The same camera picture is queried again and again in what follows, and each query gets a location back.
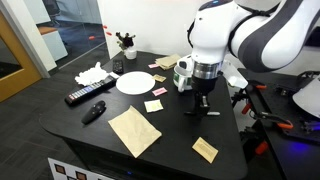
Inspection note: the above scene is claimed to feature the black perforated mounting board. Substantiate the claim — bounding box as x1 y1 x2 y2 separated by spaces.
266 101 320 180

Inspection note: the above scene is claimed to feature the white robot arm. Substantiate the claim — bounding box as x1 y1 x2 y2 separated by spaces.
188 0 320 116

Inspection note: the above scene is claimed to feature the orange black clamp left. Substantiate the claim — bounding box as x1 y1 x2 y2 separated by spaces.
256 112 293 129

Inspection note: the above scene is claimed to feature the large brown paper bag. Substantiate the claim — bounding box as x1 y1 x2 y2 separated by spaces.
108 106 162 158

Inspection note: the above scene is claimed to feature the orange black clamp right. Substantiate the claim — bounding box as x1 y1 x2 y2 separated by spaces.
248 80 267 89

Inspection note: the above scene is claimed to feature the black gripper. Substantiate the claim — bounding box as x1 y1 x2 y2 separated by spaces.
184 76 217 116

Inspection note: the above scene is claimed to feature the pink packet near napkins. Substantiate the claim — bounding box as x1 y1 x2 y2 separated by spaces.
148 64 159 69

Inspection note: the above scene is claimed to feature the crumpled white tissue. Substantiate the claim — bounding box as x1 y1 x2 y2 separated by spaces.
75 62 108 86

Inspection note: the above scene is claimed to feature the black pen with white barrel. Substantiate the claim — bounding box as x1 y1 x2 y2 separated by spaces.
207 112 220 116

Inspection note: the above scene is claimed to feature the white mug with green band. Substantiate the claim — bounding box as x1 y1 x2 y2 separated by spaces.
173 65 192 92

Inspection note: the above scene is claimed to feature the white vase with dark flowers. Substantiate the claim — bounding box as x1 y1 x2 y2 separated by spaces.
116 32 137 60

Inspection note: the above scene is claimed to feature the round white plate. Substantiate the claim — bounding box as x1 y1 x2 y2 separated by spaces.
116 71 155 95

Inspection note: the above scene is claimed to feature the small black oval remote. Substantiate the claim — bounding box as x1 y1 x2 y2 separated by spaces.
81 100 106 125

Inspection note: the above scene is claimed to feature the orange black clamp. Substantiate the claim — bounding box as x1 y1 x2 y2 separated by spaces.
256 112 293 129
248 80 267 89

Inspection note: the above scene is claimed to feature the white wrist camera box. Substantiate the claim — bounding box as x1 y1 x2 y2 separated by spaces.
221 60 248 89

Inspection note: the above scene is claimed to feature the yellow tea packet near edge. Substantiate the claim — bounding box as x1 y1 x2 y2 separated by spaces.
192 137 218 163

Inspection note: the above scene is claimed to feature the small tan packet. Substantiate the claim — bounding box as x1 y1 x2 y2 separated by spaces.
153 74 166 82

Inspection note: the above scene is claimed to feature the long black tv remote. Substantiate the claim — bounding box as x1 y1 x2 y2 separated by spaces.
65 76 116 106

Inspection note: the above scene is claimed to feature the short black remote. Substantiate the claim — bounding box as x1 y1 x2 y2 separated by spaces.
113 60 124 74

